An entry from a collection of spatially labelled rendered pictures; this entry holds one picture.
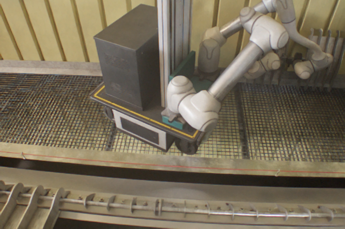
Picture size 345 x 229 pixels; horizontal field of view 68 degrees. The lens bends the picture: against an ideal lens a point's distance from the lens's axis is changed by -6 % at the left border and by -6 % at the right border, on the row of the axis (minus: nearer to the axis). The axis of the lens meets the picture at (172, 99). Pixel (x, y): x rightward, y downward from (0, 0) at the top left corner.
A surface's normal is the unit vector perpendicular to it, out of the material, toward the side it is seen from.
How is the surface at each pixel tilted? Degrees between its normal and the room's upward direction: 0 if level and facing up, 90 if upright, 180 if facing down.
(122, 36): 0
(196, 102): 37
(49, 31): 90
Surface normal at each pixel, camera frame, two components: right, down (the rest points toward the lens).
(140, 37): 0.00, -0.72
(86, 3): -0.07, 0.69
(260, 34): -0.58, -0.20
